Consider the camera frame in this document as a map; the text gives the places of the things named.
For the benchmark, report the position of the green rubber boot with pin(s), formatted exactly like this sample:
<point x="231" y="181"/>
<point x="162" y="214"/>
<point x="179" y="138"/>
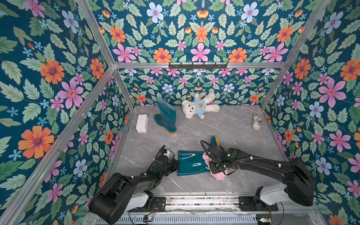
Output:
<point x="191" y="163"/>
<point x="167" y="116"/>

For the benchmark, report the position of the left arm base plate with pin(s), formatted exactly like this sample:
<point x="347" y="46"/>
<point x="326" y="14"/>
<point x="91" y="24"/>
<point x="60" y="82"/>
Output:
<point x="154" y="204"/>

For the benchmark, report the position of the white teddy bear blue shirt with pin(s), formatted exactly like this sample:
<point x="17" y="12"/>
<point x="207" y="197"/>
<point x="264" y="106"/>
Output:
<point x="200" y="106"/>

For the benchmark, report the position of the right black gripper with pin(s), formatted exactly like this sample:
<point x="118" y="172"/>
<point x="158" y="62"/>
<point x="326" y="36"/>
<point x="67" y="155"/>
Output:
<point x="213" y="157"/>

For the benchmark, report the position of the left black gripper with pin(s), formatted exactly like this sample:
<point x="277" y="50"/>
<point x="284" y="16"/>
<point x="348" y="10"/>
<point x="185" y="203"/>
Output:
<point x="174" y="167"/>

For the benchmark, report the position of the white ventilated cable duct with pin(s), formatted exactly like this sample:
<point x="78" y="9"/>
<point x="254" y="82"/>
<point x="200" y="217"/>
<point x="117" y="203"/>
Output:
<point x="188" y="219"/>

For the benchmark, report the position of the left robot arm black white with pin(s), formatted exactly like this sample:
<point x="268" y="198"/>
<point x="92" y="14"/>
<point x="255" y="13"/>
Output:
<point x="122" y="193"/>

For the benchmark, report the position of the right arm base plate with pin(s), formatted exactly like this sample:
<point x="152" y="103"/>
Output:
<point x="248" y="204"/>

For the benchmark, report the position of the pink cloth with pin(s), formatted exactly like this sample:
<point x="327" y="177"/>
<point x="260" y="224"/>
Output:
<point x="218" y="176"/>

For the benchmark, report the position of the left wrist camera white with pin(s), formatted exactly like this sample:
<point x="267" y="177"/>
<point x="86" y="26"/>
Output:
<point x="167" y="153"/>

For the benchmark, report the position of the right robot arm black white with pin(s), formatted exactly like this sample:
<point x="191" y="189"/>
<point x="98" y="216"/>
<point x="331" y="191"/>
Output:
<point x="296" y="182"/>

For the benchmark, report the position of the black hook rail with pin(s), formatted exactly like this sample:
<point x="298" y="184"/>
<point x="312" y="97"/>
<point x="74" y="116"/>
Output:
<point x="201" y="65"/>

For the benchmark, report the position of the grey white crumpled rag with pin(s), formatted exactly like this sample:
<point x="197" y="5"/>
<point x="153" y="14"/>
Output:
<point x="256" y="122"/>

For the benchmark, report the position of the white rectangular box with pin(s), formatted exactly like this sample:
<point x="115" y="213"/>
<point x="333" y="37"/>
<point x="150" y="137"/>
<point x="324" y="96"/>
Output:
<point x="141" y="124"/>

